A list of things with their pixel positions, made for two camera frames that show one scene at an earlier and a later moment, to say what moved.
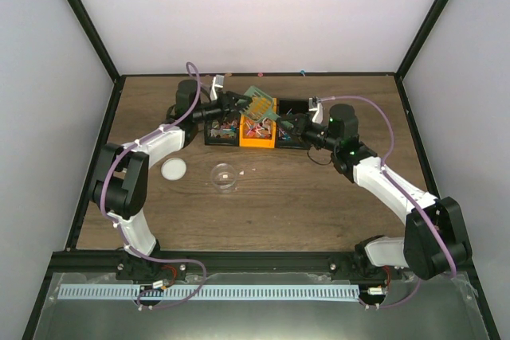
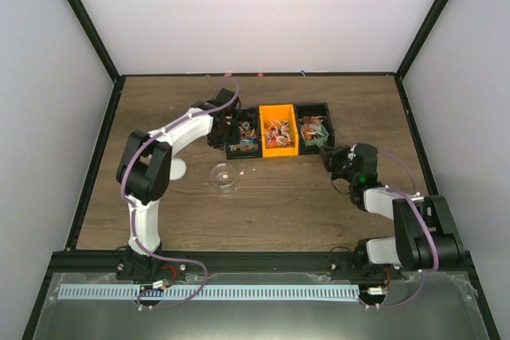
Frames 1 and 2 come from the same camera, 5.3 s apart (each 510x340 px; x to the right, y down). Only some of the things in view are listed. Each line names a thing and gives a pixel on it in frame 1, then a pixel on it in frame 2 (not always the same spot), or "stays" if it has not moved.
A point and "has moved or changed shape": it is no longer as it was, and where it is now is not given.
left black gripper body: (217, 112) to (225, 136)
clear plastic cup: (224, 175) stays
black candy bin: (286, 137) has moved or changed shape
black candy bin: (222, 131) has moved or changed shape
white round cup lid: (174, 169) stays
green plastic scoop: (261, 107) has moved or changed shape
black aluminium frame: (264, 263) stays
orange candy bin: (256, 134) to (280, 134)
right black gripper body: (313, 137) to (338, 166)
